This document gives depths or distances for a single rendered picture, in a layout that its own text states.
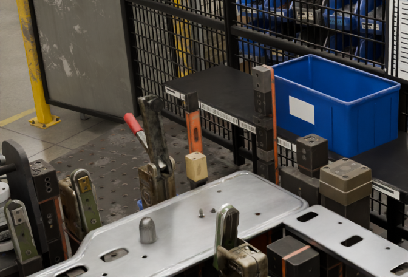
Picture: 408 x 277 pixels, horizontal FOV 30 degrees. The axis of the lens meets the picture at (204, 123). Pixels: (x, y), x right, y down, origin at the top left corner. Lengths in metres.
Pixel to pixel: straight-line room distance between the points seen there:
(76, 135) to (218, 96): 2.55
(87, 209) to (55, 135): 3.03
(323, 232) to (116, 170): 1.11
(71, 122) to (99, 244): 3.26
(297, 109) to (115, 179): 0.82
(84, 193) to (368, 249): 0.57
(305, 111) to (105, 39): 2.45
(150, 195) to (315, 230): 0.38
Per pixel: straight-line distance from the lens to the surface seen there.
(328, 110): 1.68
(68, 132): 4.59
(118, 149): 2.59
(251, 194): 1.61
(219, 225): 1.34
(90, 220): 1.57
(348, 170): 1.57
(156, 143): 1.60
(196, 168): 1.64
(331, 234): 1.47
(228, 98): 2.03
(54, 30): 4.40
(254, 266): 1.32
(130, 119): 1.67
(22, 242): 1.50
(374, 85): 1.79
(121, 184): 2.36
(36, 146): 4.47
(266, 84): 1.73
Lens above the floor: 1.78
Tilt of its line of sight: 23 degrees down
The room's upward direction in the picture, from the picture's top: 5 degrees counter-clockwise
